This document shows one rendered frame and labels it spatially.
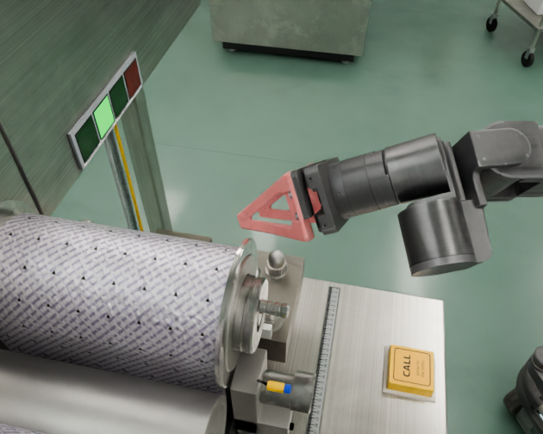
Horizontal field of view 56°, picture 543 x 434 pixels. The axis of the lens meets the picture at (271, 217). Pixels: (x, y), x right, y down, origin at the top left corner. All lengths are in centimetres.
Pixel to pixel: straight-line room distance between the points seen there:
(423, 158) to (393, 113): 255
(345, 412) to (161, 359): 42
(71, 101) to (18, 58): 13
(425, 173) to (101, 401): 35
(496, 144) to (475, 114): 265
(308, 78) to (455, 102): 88
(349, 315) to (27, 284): 58
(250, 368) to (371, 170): 23
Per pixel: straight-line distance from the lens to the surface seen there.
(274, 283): 80
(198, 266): 47
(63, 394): 52
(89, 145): 86
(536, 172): 52
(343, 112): 297
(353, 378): 88
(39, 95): 76
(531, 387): 176
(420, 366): 88
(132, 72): 98
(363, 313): 94
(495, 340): 211
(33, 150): 75
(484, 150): 49
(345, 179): 49
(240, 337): 48
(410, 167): 48
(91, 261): 50
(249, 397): 53
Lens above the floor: 168
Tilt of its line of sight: 46 degrees down
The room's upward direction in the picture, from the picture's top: straight up
